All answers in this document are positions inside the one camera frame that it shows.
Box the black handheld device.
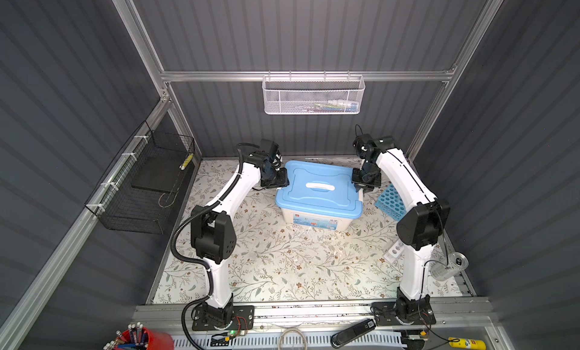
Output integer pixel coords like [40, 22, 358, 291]
[330, 318, 376, 348]

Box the coiled beige cable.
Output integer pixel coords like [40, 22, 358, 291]
[277, 326, 309, 350]

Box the clear plastic measuring cup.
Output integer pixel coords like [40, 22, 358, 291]
[430, 252, 469, 281]

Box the white plastic storage bin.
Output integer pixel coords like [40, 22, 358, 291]
[282, 209, 354, 232]

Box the white small tube rack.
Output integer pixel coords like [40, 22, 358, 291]
[383, 240, 405, 264]

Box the black wire wall basket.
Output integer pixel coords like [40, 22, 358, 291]
[85, 124, 196, 235]

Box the white wire wall basket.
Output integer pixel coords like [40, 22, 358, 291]
[261, 73, 366, 115]

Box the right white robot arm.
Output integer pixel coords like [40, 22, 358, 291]
[351, 134, 450, 326]

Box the blue test tube rack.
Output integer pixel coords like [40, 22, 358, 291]
[375, 184, 407, 221]

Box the yellow bottle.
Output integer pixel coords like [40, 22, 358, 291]
[448, 337, 487, 350]

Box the red pen cup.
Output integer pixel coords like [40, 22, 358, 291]
[103, 327, 175, 350]

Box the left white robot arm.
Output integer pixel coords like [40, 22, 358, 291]
[169, 139, 289, 327]

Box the blue plastic bin lid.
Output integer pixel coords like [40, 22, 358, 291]
[275, 160, 363, 219]

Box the yellow brush in basket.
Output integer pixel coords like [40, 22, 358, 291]
[180, 154, 194, 171]

